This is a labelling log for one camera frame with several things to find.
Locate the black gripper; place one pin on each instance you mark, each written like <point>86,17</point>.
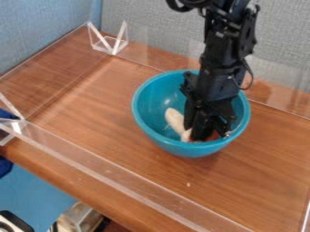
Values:
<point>210,91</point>

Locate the toy mushroom brown cap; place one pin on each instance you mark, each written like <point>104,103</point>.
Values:
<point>175,121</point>

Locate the blue plastic bowl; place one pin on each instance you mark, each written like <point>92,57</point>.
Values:
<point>159,94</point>

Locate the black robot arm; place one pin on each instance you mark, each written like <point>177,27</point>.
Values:
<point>229,28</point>

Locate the clear acrylic front barrier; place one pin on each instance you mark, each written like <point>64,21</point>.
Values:
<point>143,196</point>

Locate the black white device corner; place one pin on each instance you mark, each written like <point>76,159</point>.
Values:
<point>12,224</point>

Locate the clear acrylic corner bracket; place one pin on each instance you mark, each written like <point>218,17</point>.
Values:
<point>106,43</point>

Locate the grey metal table frame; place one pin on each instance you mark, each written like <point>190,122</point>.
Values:
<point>78,219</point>

